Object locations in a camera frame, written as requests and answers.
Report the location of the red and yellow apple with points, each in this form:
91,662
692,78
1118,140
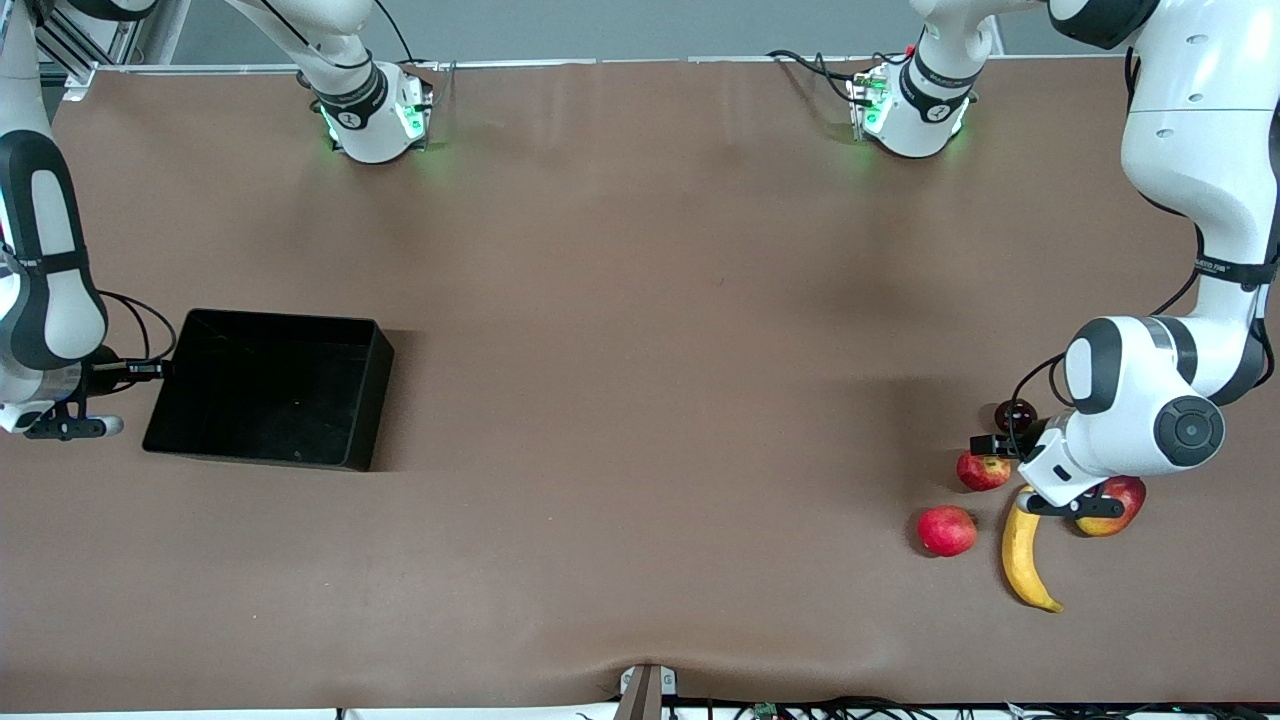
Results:
1130,491

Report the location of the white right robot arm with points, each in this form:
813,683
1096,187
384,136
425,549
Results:
50,290

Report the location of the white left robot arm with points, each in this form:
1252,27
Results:
1190,150

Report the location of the yellow banana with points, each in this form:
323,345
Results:
1020,560

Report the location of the black plastic box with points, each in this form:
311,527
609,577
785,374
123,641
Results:
270,390

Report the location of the dark round fruit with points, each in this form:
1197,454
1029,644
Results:
1022,419

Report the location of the brown table cover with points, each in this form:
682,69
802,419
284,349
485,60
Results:
640,350

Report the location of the aluminium frame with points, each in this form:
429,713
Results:
70,45

